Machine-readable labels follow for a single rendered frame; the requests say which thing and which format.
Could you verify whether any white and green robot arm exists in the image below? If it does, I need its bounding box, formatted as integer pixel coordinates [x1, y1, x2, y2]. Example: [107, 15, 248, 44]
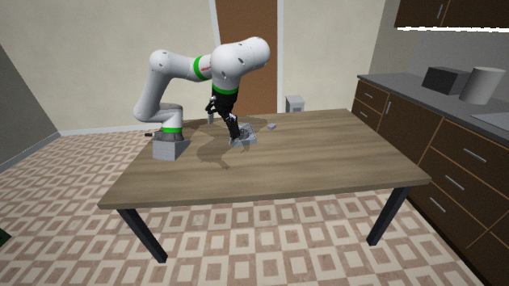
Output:
[133, 37, 270, 141]

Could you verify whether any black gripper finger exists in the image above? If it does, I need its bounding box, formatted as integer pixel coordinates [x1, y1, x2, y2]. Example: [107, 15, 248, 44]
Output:
[205, 100, 218, 124]
[221, 112, 240, 145]

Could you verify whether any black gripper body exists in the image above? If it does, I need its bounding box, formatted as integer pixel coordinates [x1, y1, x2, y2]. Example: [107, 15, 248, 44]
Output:
[214, 102, 233, 118]

